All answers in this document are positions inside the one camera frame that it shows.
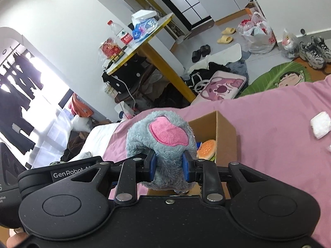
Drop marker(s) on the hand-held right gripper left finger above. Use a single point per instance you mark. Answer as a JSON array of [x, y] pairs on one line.
[[153, 166]]

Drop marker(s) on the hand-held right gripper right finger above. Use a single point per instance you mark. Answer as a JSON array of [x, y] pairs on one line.
[[186, 168]]

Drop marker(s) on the burger plush toy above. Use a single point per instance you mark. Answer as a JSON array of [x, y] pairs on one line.
[[206, 148]]

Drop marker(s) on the grey pink plush toy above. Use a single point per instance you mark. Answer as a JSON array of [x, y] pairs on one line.
[[165, 134]]

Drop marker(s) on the brown cardboard box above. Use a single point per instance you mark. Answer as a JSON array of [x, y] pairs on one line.
[[225, 139]]

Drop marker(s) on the person's left hand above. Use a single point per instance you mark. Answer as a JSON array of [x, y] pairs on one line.
[[15, 239]]

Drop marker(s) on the brown cloth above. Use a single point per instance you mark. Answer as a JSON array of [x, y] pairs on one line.
[[75, 147]]

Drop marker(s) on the white bedding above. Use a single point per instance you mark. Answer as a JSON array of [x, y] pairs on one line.
[[100, 137]]

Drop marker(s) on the white round device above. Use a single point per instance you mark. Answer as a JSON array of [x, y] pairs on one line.
[[124, 108]]

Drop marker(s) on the orange clothing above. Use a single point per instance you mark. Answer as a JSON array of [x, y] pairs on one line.
[[80, 107]]

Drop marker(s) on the pink printed cushion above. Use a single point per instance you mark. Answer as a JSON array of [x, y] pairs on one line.
[[222, 85]]

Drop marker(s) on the black polka dot cloth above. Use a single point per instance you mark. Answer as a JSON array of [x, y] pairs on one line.
[[124, 76]]

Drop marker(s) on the black clothes pile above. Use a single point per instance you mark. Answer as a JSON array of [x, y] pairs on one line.
[[206, 71]]

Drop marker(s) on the hanging dark clothes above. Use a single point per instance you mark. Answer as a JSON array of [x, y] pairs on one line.
[[15, 87]]

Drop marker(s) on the pink bed sheet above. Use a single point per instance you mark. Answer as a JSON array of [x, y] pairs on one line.
[[271, 103]]

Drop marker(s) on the black slipper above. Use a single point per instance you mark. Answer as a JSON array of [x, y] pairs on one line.
[[205, 50], [196, 54]]

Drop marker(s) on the grey cloth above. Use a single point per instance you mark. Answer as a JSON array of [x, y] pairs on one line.
[[239, 66]]

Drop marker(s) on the white floor mat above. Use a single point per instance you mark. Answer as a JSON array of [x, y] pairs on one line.
[[227, 54]]

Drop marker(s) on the red snack bag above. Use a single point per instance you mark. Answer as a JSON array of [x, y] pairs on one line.
[[111, 50]]

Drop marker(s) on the round white yellow table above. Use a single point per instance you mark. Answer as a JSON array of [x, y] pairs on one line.
[[150, 38]]

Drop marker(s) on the green leaf rug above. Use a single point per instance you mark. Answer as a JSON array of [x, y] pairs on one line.
[[279, 77]]

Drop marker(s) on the yellow slipper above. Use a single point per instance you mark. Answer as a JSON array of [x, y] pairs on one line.
[[228, 30], [224, 39]]

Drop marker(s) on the clear water bottle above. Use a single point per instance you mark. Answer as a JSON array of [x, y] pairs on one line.
[[121, 33]]

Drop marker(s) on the blue white packets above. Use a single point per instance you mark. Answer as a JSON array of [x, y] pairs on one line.
[[144, 27]]

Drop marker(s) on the white plastic packet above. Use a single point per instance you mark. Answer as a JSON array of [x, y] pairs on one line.
[[320, 124]]

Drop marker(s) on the white red plastic bag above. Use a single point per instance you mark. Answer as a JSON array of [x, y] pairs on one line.
[[258, 35]]

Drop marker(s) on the white tissue box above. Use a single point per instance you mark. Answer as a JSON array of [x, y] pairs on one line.
[[142, 15]]

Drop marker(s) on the clear plastic bag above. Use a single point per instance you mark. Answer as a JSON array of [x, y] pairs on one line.
[[289, 42]]

